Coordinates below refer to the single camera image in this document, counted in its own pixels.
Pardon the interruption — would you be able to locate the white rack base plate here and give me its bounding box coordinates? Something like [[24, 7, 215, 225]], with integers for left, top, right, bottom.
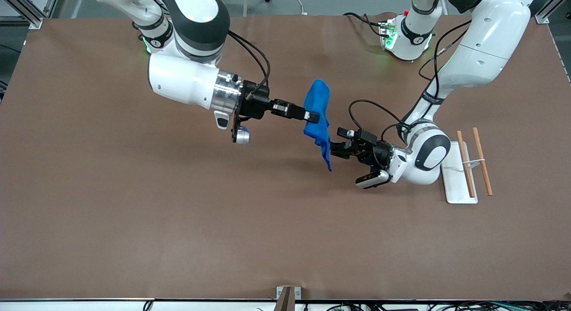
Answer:
[[441, 141, 479, 204]]

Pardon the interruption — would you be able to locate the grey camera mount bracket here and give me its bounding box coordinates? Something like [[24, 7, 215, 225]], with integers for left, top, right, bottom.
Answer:
[[276, 286, 302, 311]]

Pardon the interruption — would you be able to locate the aluminium frame profile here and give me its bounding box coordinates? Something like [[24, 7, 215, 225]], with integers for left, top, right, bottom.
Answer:
[[534, 0, 563, 25], [0, 0, 72, 29]]

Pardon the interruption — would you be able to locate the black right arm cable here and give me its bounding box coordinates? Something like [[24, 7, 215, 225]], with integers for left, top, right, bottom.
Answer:
[[227, 30, 272, 101]]

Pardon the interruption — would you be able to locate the blue towel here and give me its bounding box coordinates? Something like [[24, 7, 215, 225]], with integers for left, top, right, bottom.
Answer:
[[303, 79, 333, 172]]

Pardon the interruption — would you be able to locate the black left base cable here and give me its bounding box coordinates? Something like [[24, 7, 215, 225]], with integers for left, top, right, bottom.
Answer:
[[343, 12, 389, 37]]

